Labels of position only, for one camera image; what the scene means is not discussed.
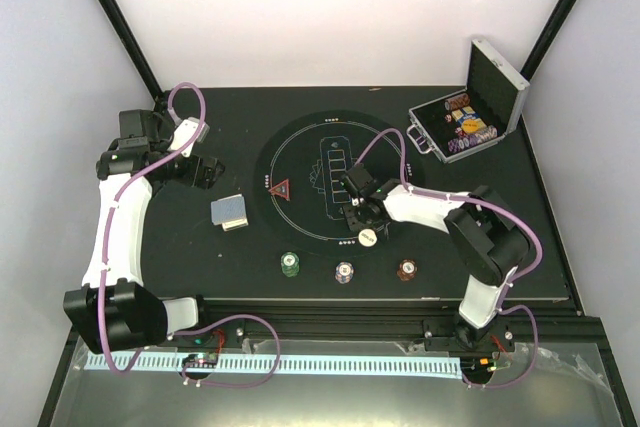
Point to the blue playing card box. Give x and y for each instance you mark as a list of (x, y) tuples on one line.
[(462, 114)]

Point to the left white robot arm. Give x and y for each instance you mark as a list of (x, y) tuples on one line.
[(112, 308)]

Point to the round black poker mat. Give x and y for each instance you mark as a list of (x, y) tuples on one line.
[(313, 152)]

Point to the white slotted cable duct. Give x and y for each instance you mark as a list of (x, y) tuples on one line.
[(336, 365)]

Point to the right black frame post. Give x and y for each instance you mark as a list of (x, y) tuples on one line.
[(552, 27)]

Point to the orange chip row in case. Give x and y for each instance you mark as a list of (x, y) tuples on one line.
[(457, 102)]

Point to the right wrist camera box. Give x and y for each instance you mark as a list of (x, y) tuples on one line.
[(358, 182)]

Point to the green chip stack front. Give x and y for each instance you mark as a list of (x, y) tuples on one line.
[(290, 264)]

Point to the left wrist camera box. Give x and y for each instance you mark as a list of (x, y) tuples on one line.
[(189, 132)]

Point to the black frame post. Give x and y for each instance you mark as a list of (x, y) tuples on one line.
[(552, 27), (128, 40)]

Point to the blue chip stack front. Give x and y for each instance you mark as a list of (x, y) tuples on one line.
[(344, 272)]

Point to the white dealer button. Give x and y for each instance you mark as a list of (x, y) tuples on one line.
[(367, 238)]

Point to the brown chip stack front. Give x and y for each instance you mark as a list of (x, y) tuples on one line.
[(407, 270)]

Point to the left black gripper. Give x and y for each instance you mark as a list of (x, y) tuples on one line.
[(207, 178)]

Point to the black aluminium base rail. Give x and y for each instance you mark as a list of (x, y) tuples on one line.
[(398, 320)]

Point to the orange big blind button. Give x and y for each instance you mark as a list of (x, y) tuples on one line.
[(471, 125)]

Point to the aluminium poker case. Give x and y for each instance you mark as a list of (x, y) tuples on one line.
[(497, 93)]

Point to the left black frame post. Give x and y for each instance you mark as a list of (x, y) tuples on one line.
[(128, 40)]

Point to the red triangle marker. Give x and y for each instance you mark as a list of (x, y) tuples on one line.
[(281, 190)]

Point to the purple chip row in case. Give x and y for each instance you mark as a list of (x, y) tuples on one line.
[(459, 144)]

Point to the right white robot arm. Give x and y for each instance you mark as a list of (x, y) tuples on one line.
[(487, 237)]

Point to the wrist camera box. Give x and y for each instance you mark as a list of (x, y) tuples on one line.
[(358, 182), (189, 132)]

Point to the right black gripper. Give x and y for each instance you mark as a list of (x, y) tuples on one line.
[(353, 223)]

